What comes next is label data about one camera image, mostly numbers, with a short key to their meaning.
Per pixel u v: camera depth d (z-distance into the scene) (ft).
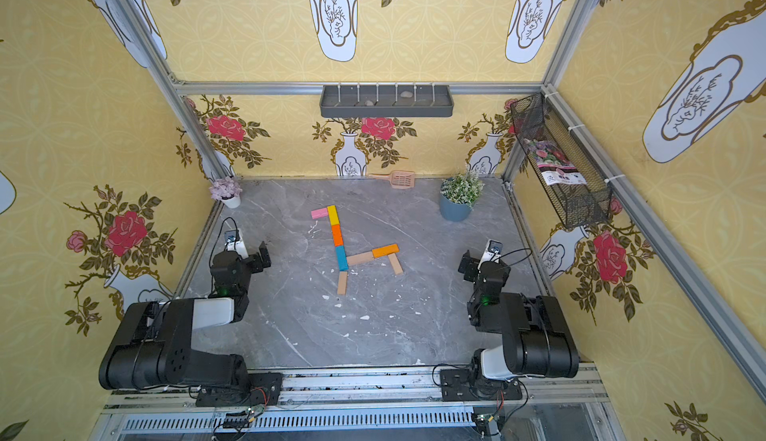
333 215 3.59
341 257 3.22
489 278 2.52
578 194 2.87
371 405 2.36
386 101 3.03
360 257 3.22
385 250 3.28
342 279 3.03
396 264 3.12
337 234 3.40
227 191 3.40
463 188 3.18
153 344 1.44
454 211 3.37
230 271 2.31
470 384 2.39
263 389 2.40
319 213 3.60
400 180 3.97
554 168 2.48
